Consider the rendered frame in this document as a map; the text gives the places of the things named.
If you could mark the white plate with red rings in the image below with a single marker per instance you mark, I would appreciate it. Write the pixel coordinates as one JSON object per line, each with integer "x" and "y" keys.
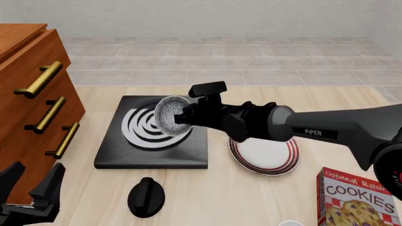
{"x": 264, "y": 157}

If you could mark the round black stove knob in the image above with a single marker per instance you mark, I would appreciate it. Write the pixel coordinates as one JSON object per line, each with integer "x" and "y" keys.
{"x": 146, "y": 197}

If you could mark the white mug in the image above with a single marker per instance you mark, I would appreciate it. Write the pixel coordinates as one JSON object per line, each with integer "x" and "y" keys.
{"x": 291, "y": 223}

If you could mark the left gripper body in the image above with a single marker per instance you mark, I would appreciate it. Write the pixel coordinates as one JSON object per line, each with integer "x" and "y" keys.
{"x": 28, "y": 215}

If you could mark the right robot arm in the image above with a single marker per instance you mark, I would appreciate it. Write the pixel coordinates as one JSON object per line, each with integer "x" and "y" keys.
{"x": 345, "y": 127}

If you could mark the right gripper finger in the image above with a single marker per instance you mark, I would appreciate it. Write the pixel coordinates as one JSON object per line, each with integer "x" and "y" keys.
{"x": 180, "y": 118}

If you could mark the flat black stove plate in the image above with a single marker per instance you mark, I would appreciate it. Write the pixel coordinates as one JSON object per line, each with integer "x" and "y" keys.
{"x": 125, "y": 150}

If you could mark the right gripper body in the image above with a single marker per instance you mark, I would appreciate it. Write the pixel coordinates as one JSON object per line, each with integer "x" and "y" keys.
{"x": 205, "y": 117}

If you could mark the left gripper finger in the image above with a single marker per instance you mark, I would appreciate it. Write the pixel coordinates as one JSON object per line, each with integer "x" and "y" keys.
{"x": 50, "y": 186}
{"x": 11, "y": 181}

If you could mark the wooden cabinet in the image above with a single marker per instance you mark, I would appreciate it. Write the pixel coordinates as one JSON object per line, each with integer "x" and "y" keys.
{"x": 19, "y": 40}

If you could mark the patterned black bowl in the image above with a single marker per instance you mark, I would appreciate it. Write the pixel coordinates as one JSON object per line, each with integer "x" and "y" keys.
{"x": 165, "y": 113}

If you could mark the oatmeal raisin cookies box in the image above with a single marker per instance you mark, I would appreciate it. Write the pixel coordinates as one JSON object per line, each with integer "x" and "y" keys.
{"x": 351, "y": 202}

